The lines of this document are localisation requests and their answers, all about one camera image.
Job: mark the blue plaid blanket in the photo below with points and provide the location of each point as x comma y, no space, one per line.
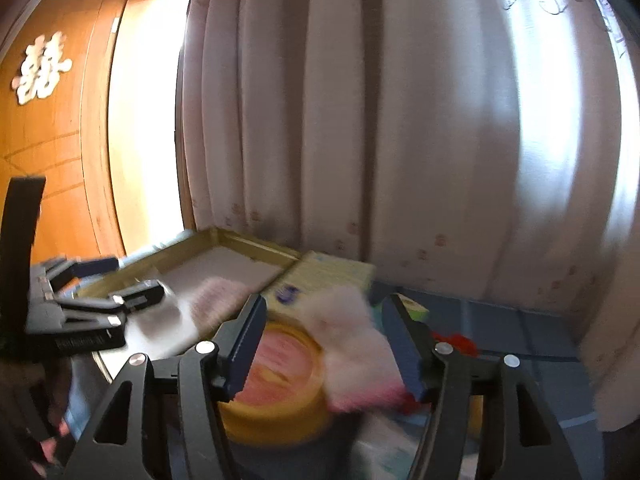
525,332

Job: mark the red soft item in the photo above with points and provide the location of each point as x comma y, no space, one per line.
457,342

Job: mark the patterned yellow tissue pack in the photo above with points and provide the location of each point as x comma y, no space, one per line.
327,270

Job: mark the white pink fluffy sock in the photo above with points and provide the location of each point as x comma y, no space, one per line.
352,345

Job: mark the white paper-cut decoration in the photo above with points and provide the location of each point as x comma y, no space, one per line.
42,67

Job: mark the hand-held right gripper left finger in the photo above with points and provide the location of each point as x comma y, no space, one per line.
244,347

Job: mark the pink striped cloth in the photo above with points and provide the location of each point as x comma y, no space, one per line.
220,297

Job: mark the green packet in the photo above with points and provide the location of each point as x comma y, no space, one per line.
417,310

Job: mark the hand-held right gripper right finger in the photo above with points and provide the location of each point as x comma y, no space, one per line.
406,355

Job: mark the gold green storage box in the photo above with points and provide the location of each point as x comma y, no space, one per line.
250,249

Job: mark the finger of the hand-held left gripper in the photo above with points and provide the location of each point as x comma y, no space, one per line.
87,266
142,297

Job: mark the wooden door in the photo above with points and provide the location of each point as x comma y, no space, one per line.
60,160

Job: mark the floral pink curtain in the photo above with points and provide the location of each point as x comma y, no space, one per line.
400,135

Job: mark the yellow round tin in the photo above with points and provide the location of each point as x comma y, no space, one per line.
280,390

